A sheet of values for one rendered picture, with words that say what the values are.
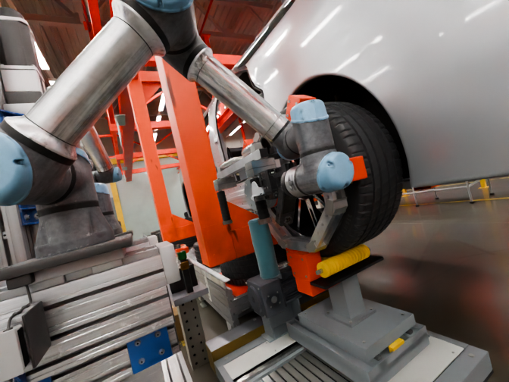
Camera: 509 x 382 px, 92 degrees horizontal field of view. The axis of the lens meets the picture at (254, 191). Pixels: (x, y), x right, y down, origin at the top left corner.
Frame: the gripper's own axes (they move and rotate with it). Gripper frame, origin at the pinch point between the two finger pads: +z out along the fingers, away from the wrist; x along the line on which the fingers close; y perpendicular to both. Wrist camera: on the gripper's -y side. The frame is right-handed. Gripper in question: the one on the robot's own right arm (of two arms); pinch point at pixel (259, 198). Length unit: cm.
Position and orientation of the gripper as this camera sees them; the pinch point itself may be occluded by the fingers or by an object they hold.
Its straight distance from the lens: 79.0
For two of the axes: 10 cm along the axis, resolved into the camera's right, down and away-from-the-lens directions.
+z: -4.5, 1.2, 8.8
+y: -2.3, -9.7, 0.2
